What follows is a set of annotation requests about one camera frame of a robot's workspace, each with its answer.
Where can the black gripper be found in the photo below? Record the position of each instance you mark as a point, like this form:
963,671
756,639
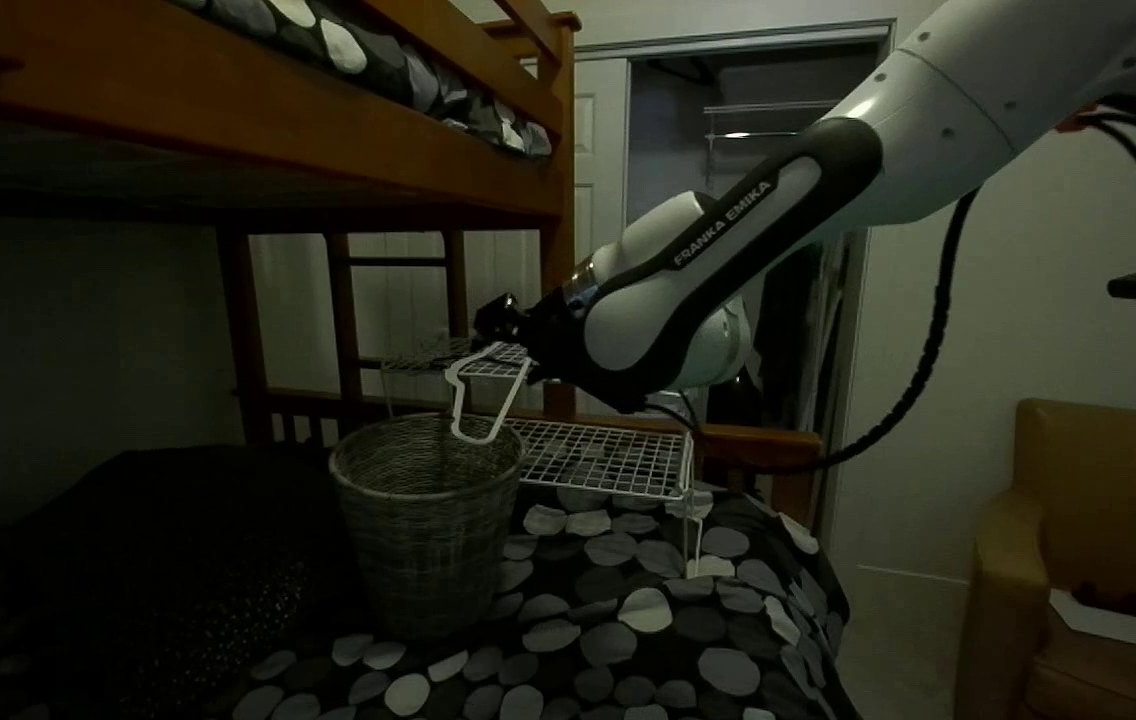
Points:
514,335

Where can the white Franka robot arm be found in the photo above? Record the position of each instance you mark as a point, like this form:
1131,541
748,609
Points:
941,120

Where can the woven wicker basket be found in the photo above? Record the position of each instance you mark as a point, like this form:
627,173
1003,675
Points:
427,544

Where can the black hanging garment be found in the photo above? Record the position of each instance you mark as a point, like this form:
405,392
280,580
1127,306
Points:
802,335

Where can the polka dot bunk mattress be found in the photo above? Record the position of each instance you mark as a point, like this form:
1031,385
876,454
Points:
370,52

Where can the black polka dot duvet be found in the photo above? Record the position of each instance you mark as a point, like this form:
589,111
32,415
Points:
620,641

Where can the white closet shelf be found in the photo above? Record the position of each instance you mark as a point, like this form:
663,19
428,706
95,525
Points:
780,115

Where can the tan leather armchair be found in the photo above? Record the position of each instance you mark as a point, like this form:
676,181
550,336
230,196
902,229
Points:
1114,494

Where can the white paper sheet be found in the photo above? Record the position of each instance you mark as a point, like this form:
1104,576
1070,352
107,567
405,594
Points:
1131,624

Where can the wooden bunk bed frame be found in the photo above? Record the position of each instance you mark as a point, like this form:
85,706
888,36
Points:
192,95

